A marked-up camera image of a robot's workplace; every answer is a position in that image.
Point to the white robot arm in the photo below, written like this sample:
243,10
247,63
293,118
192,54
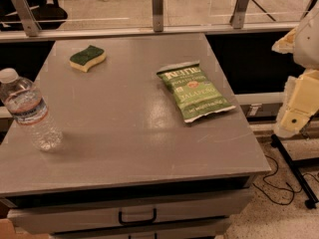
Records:
301,95

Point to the green jalapeno chip bag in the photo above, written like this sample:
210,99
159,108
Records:
194,93

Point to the green yellow sponge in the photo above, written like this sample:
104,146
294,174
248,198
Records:
87,58

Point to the grey cabinet drawer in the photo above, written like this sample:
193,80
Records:
104,214

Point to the clear plastic water bottle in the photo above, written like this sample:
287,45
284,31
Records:
25,103

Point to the glass railing panel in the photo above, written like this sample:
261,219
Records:
110,14

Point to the black office chair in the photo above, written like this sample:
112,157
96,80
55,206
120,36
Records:
47,13

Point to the black stand leg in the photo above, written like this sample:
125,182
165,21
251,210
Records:
295,166

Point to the black drawer handle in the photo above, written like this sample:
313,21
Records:
137,217

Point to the middle metal railing bracket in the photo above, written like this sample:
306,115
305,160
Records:
157,6

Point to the metal railing bracket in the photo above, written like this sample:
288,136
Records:
30,26
238,16
157,6

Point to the right metal railing bracket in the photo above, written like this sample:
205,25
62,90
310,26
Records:
238,16

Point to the left metal railing bracket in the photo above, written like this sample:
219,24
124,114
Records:
30,26

